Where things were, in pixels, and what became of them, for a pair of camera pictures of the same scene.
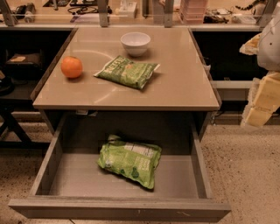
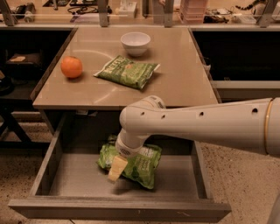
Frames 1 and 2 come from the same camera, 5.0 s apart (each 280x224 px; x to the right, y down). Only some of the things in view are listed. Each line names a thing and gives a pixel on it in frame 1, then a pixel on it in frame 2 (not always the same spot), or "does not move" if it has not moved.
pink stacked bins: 192,11 does not move
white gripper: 269,48 to 127,150
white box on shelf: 127,10 does not move
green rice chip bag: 136,161 does not move
